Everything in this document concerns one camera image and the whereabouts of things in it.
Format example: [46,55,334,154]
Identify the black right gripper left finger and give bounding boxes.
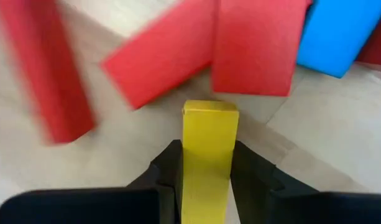
[0,139,183,224]

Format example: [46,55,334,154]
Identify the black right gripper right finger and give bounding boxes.
[229,139,381,224]

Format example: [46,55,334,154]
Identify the long yellow wooden block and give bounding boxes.
[181,99,241,224]

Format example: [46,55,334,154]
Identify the long red wooden block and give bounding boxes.
[211,0,313,98]
[0,0,96,146]
[99,0,217,111]

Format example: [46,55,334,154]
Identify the red wooden arch block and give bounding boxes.
[356,9,381,67]

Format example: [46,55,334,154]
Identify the slim blue wooden block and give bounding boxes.
[296,0,381,79]

